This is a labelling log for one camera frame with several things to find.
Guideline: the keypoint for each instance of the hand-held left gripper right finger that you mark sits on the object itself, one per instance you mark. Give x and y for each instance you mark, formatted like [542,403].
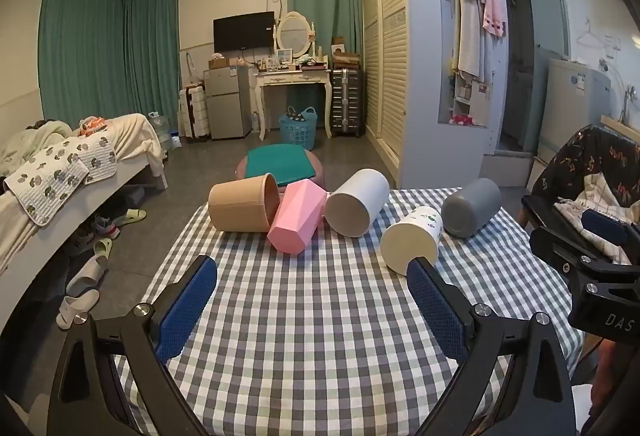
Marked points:
[436,311]

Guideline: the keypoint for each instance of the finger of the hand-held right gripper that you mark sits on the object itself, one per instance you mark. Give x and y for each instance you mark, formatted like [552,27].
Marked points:
[560,248]
[602,225]

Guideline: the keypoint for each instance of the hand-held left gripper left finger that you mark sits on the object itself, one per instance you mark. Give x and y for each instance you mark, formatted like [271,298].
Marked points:
[185,308]

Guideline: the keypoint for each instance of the white printed cup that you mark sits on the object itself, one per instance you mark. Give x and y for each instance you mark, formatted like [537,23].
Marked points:
[412,240]

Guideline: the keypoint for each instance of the dark grey cup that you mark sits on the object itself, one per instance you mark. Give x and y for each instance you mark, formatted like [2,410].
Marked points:
[470,213]

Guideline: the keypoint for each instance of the tan cup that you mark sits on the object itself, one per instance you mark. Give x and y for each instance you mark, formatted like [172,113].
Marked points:
[242,211]

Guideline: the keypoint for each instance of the light grey cup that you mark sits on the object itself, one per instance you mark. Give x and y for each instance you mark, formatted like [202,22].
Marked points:
[356,208]

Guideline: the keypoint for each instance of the pink faceted cup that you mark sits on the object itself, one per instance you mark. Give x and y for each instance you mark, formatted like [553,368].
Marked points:
[295,221]

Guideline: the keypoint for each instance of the white striped cloth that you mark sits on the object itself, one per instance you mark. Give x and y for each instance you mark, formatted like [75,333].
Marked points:
[600,196]

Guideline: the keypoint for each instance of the black chair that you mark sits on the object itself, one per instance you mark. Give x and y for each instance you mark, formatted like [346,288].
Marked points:
[537,208]

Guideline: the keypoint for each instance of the black patterned cloth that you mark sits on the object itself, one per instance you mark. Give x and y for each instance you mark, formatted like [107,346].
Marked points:
[595,156]

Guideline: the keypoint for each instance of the green slipper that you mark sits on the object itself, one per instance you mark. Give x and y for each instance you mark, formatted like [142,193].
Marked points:
[103,247]

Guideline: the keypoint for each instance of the grey slipper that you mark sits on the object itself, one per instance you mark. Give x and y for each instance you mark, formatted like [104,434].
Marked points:
[88,274]

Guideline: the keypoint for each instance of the yellow-green slipper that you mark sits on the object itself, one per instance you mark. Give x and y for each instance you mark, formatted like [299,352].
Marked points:
[131,216]

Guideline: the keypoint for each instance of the white slipper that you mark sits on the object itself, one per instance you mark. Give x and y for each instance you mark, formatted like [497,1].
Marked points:
[75,309]

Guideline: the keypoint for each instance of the dark sneakers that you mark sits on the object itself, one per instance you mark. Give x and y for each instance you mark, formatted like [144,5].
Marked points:
[102,228]

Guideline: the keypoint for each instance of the white washing machine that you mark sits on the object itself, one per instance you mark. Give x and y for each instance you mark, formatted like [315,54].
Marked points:
[570,109]

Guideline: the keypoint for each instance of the checked tablecloth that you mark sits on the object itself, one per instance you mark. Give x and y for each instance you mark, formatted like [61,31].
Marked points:
[310,326]

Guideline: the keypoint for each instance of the bed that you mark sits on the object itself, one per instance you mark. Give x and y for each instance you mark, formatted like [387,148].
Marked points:
[75,216]

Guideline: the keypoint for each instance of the green cushion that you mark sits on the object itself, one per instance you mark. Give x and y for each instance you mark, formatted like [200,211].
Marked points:
[280,164]

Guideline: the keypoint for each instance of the large water bottle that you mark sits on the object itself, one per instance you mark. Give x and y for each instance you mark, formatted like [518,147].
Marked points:
[158,129]

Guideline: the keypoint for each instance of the white leaf-print quilt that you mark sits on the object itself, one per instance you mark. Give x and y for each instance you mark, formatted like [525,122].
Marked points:
[55,174]

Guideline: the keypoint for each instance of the white suitcase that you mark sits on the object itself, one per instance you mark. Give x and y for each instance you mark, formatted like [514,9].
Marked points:
[194,114]

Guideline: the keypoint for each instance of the small clear bottle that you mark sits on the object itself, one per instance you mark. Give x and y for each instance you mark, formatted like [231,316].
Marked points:
[255,122]

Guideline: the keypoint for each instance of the glass bathroom door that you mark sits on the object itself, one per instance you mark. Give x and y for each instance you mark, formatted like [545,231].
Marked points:
[545,31]

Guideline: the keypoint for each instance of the silver small fridge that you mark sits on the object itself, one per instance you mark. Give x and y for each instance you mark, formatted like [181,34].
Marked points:
[227,104]

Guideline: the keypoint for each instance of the blue laundry basket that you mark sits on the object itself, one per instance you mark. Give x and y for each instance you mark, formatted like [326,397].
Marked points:
[298,131]

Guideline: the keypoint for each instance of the dark ribbed suitcase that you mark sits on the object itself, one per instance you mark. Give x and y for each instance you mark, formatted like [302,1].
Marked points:
[346,104]

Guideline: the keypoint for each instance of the pale green blanket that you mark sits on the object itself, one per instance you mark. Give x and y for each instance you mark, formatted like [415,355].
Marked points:
[30,139]

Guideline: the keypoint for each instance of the white hanging towel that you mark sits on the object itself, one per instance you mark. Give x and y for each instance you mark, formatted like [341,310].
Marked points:
[467,36]

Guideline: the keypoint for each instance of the pink hanging towel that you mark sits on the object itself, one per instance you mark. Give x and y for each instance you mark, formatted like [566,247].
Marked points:
[495,9]

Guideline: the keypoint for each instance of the white dressing table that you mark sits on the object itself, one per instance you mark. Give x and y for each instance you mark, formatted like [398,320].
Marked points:
[292,79]

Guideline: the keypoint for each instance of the cream slatted wardrobe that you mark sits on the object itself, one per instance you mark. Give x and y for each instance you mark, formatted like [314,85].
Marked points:
[382,56]

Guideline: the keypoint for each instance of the cardboard boxes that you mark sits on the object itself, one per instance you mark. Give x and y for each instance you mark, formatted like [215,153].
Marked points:
[345,56]

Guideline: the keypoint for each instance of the teal window curtain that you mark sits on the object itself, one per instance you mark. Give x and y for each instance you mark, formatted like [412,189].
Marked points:
[100,51]

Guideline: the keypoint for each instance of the black television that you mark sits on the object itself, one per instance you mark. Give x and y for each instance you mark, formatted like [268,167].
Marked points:
[244,31]

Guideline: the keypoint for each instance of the oval vanity mirror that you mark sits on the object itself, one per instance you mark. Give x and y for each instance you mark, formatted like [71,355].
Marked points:
[294,34]

